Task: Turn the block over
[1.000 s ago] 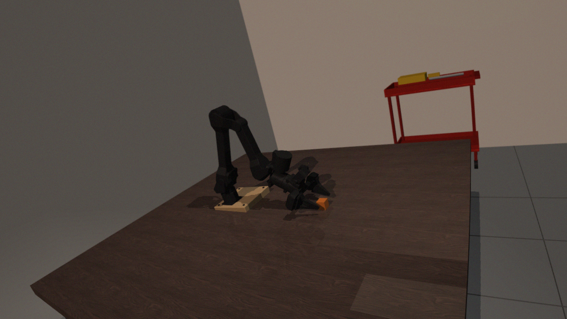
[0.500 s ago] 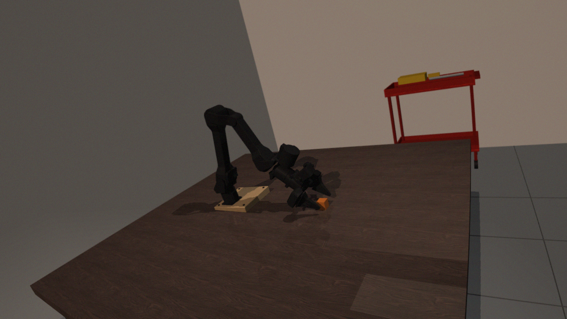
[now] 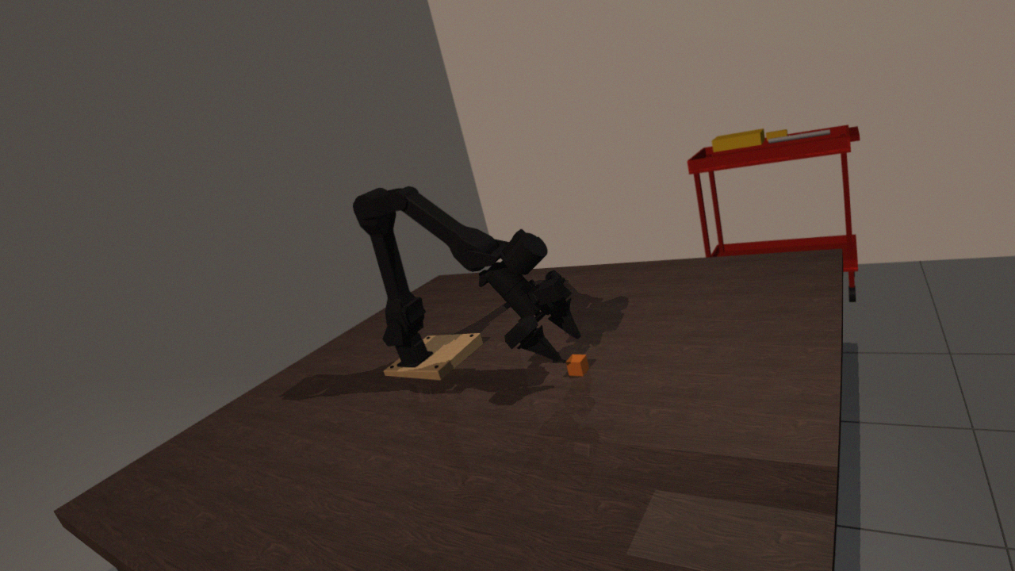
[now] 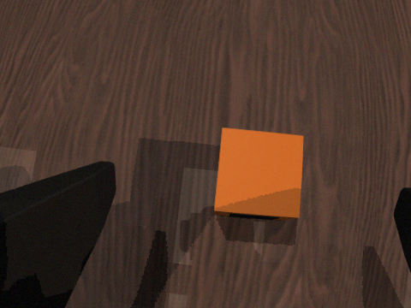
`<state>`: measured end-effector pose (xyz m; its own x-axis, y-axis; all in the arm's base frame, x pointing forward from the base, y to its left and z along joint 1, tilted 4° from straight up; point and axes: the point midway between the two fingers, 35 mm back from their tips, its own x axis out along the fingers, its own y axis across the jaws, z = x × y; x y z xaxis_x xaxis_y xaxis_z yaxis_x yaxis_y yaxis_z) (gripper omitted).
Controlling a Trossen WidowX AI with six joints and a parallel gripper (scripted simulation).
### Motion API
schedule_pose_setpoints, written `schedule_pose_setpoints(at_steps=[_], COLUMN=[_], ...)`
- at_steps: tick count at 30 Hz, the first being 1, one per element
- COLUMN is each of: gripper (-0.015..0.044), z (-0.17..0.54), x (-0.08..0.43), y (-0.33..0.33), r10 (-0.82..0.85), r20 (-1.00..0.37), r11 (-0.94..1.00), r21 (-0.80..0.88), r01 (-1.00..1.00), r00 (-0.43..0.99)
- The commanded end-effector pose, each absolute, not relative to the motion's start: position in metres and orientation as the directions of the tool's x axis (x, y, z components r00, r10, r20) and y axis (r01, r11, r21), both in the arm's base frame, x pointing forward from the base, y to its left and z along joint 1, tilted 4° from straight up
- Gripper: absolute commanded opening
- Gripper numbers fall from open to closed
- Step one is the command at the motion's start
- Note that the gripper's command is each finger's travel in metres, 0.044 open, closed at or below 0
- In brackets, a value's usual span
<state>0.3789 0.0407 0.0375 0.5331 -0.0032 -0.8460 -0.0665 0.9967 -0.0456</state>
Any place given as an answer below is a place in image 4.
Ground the orange block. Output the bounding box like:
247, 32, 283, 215
215, 127, 304, 220

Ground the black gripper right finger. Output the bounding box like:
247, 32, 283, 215
394, 187, 411, 271

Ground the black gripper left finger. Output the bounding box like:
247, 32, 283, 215
0, 161, 116, 308

